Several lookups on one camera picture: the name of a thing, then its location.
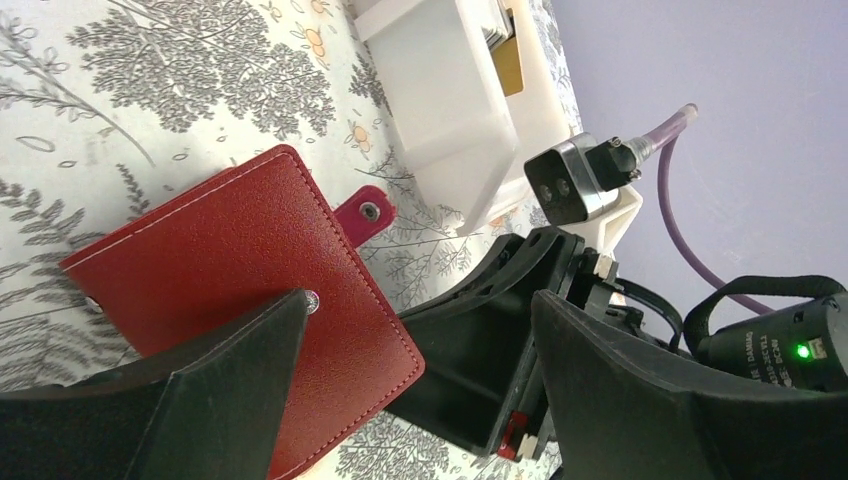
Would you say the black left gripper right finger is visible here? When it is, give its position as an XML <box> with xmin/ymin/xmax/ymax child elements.
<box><xmin>531</xmin><ymin>290</ymin><xmax>847</xmax><ymax>479</ymax></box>

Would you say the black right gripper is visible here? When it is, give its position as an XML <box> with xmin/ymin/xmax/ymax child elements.
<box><xmin>386</xmin><ymin>226</ymin><xmax>683</xmax><ymax>462</ymax></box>

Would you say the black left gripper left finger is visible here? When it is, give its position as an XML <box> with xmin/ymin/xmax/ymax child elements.
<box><xmin>1</xmin><ymin>289</ymin><xmax>308</xmax><ymax>479</ymax></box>

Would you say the red leather card holder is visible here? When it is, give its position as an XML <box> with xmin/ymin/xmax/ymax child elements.
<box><xmin>60</xmin><ymin>145</ymin><xmax>425</xmax><ymax>479</ymax></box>

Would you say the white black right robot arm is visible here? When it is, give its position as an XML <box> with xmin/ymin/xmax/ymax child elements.
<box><xmin>389</xmin><ymin>227</ymin><xmax>847</xmax><ymax>479</ymax></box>

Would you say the white card box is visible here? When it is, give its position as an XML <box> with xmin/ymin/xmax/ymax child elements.
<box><xmin>353</xmin><ymin>1</ymin><xmax>575</xmax><ymax>236</ymax></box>

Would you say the gold card in box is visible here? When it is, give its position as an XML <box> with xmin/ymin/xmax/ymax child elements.
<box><xmin>489</xmin><ymin>8</ymin><xmax>524</xmax><ymax>97</ymax></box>

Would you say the stack of white cards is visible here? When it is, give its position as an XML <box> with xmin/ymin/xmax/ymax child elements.
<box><xmin>475</xmin><ymin>0</ymin><xmax>514</xmax><ymax>51</ymax></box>

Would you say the floral patterned table mat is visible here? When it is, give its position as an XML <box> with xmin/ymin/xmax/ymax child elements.
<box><xmin>1</xmin><ymin>1</ymin><xmax>582</xmax><ymax>479</ymax></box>

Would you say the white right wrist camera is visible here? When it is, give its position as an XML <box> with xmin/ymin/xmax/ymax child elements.
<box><xmin>524</xmin><ymin>132</ymin><xmax>643</xmax><ymax>254</ymax></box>

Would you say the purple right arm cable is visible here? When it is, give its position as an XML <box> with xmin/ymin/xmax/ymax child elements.
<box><xmin>629</xmin><ymin>102</ymin><xmax>776</xmax><ymax>316</ymax></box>

